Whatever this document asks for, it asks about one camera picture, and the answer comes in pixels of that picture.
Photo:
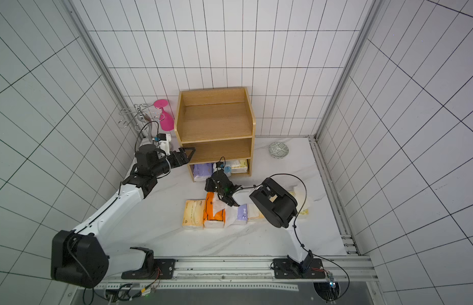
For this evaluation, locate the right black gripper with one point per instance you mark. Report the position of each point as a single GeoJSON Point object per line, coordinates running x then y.
{"type": "Point", "coordinates": [221, 186]}

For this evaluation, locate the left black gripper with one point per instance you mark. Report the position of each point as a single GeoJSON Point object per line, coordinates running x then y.
{"type": "Point", "coordinates": [183, 154]}

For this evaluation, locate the purple tissue pack bottom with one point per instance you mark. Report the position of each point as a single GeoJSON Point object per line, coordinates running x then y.
{"type": "Point", "coordinates": [202, 171]}

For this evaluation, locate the purple tissue pack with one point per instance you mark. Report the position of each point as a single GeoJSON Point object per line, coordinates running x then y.
{"type": "Point", "coordinates": [202, 171]}
{"type": "Point", "coordinates": [237, 216]}

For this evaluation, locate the yellow-white tissue pack bottom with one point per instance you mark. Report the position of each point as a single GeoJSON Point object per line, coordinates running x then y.
{"type": "Point", "coordinates": [238, 166]}

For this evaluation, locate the orange tissue pack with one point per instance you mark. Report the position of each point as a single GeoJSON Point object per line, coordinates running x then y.
{"type": "Point", "coordinates": [214, 216]}

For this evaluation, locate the yellow tissue pack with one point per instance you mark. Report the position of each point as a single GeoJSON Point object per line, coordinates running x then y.
{"type": "Point", "coordinates": [193, 217]}

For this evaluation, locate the white-yellow tissue pack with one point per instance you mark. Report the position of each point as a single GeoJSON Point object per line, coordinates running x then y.
{"type": "Point", "coordinates": [300, 194]}

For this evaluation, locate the blue tissue pack bottom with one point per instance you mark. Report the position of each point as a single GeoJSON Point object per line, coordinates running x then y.
{"type": "Point", "coordinates": [227, 170]}

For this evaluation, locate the beige tissue pack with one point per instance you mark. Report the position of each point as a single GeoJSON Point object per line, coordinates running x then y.
{"type": "Point", "coordinates": [254, 213]}

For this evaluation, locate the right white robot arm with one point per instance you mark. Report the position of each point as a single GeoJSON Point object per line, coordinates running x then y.
{"type": "Point", "coordinates": [278, 206]}

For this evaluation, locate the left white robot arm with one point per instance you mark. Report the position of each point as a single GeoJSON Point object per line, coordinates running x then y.
{"type": "Point", "coordinates": [80, 257]}

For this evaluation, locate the wooden three-tier shelf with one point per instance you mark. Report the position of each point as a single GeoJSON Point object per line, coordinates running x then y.
{"type": "Point", "coordinates": [216, 122]}

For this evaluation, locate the pink wine glass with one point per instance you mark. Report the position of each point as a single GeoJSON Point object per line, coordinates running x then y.
{"type": "Point", "coordinates": [166, 120]}

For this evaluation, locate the silver glass holder stand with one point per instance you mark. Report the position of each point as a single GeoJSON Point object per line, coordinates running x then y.
{"type": "Point", "coordinates": [145, 118]}

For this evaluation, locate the patterned ceramic bowl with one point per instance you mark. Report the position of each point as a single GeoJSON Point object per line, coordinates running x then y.
{"type": "Point", "coordinates": [278, 150]}

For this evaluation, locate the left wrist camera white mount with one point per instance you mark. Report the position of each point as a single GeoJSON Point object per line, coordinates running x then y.
{"type": "Point", "coordinates": [163, 142]}

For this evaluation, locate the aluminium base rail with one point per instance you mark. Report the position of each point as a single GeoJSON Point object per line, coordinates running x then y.
{"type": "Point", "coordinates": [245, 272]}

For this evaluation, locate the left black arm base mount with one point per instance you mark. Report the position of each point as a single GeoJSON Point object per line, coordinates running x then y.
{"type": "Point", "coordinates": [151, 267]}

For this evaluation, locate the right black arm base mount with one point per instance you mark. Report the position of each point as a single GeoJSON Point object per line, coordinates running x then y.
{"type": "Point", "coordinates": [289, 269]}

